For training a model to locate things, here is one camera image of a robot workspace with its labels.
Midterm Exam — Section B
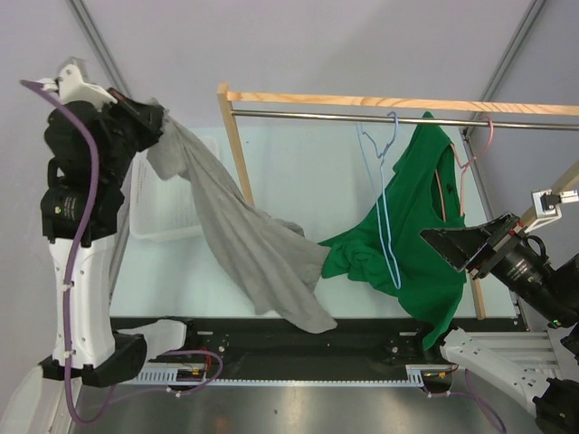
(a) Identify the green t shirt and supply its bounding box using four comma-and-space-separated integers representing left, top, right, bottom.
321, 123, 467, 349

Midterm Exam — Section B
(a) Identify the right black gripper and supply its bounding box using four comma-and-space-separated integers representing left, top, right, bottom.
416, 206, 576, 324

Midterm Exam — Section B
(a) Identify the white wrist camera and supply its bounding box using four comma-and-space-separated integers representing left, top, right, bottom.
37, 62, 118, 110
527, 189, 578, 233

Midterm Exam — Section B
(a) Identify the pink wire hanger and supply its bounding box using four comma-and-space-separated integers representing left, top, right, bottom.
450, 115, 494, 217

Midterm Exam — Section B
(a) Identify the grey t shirt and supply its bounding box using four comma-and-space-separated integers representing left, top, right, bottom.
147, 115, 337, 334

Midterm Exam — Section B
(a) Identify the blue wire hanger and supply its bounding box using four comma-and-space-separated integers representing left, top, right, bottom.
356, 111, 402, 290

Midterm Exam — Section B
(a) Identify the wooden clothes rack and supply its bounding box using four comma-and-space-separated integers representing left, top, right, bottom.
216, 83, 578, 320

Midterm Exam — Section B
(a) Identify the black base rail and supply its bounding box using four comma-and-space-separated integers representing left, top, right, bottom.
135, 316, 489, 381

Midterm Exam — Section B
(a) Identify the white plastic basket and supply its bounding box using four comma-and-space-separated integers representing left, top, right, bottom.
128, 151, 203, 242

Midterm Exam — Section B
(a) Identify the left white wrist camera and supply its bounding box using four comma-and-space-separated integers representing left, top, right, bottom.
37, 62, 118, 110

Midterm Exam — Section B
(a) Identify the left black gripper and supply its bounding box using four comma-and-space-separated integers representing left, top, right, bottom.
92, 87, 164, 185

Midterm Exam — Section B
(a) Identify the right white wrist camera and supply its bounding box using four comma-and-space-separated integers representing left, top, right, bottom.
527, 189, 578, 233

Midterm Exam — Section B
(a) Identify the white cable duct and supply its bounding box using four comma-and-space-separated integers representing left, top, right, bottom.
135, 363, 429, 388

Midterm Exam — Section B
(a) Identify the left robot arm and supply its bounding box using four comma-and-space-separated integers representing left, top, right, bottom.
41, 89, 200, 388

